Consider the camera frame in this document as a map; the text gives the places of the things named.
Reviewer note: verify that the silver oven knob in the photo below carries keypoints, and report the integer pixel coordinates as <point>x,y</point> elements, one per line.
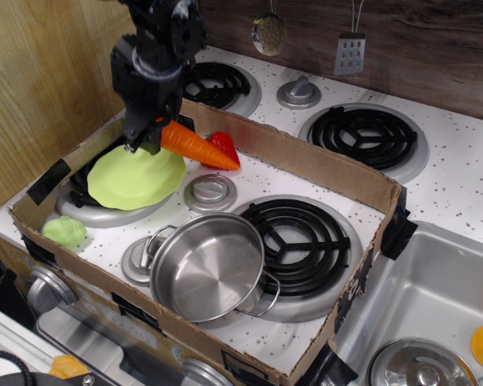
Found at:
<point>47,291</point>
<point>197,372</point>

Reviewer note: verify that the silver pot lid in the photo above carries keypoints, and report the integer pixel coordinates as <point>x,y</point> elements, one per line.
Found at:
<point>416,361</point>

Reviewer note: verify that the red toy strawberry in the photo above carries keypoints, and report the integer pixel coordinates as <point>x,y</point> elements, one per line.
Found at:
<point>224,143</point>

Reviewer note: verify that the silver oven knob right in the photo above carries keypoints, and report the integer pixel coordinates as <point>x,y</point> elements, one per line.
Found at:
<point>197,372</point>

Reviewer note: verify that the stainless steel pot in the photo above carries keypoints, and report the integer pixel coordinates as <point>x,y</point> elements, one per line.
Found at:
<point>211,271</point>

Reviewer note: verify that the hanging metal slotted spatula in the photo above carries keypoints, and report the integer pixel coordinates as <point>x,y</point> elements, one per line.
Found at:
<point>350,53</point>

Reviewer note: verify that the hanging perforated metal spoon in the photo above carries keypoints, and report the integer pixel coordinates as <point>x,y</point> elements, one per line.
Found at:
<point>269,33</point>

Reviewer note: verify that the orange toy carrot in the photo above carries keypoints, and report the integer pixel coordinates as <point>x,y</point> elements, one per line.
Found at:
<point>180,140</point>

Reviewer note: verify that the silver oven knob left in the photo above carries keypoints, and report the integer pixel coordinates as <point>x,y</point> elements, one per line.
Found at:
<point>47,291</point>

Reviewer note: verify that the front left black burner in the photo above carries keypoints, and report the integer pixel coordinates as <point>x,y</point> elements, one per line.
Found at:
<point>73,200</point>

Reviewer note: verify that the light green plastic plate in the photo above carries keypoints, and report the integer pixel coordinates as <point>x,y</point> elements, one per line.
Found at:
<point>127,181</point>

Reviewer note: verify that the silver knob front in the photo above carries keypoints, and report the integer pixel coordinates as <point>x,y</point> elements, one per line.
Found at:
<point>137,260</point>

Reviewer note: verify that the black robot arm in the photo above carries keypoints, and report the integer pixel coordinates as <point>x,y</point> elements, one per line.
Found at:
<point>148,67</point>

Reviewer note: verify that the orange toy food piece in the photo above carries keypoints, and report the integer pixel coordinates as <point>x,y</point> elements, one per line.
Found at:
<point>67,366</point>

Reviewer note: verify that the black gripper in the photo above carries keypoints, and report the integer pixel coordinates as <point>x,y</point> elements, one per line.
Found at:
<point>145,98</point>

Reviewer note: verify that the front right black burner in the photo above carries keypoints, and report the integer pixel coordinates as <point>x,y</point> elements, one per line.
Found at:
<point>311,251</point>

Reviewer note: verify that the silver knob back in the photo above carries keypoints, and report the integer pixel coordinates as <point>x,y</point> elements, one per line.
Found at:
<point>299,94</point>

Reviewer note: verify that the green toy lettuce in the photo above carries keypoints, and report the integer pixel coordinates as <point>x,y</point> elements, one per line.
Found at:
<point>65,231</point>

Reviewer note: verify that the silver knob centre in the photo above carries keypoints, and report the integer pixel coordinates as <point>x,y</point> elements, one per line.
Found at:
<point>210,193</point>

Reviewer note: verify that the brown cardboard fence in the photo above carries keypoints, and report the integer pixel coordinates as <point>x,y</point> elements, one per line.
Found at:
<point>250,350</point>

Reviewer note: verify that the silver toy sink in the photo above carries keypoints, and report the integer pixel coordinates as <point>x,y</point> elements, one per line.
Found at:
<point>432,291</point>

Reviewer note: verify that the back right black burner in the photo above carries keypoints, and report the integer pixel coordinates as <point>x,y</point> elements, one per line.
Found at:
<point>379,136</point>

